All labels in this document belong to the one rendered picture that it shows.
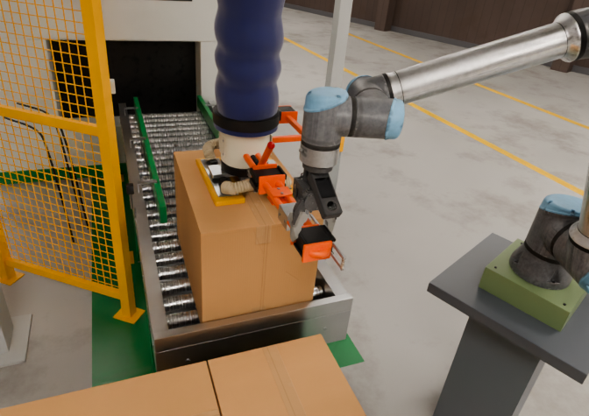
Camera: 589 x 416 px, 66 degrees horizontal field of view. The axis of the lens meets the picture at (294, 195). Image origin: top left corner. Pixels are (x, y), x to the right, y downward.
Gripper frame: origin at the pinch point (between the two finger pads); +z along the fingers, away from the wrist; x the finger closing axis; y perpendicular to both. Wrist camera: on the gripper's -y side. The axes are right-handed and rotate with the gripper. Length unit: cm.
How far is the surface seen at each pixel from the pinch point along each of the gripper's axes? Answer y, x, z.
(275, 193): 21.3, 2.7, -1.1
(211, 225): 30.7, 19.1, 13.2
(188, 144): 188, 2, 55
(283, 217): 11.2, 3.7, 0.4
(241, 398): -1, 17, 54
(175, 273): 62, 27, 55
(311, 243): -5.1, 2.5, -2.1
